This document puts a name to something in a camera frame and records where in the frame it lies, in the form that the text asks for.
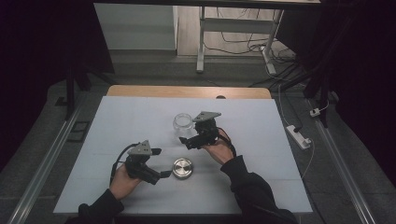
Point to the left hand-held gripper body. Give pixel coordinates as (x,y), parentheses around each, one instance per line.
(140,163)

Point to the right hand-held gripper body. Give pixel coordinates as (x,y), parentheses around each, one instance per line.
(206,129)

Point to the round metal jar lid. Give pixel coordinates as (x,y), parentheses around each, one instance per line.
(182,168)

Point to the clear glass jar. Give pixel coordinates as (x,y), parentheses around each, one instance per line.
(182,122)

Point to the person's right hand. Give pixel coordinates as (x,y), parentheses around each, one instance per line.
(219,151)

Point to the person's left hand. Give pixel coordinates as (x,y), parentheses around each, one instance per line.
(123,183)

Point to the wooden table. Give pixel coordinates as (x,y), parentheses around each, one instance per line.
(186,91)

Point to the white foam board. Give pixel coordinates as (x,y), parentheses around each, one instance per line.
(249,155)

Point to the white power strip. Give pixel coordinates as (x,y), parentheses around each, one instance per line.
(298,137)

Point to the black metal stand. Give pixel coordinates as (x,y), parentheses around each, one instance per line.
(71,93)

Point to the small white adapter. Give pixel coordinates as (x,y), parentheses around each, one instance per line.
(315,112)

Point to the black tripod stand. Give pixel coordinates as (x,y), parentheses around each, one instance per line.
(320,84)

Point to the white cabinet panel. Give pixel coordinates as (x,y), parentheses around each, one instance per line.
(134,28)

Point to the black floor frame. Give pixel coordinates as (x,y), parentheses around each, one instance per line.
(78,131)

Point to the metal floor rail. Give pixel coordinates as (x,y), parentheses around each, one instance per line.
(342,168)
(43,161)

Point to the white desk frame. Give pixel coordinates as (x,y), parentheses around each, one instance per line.
(236,25)

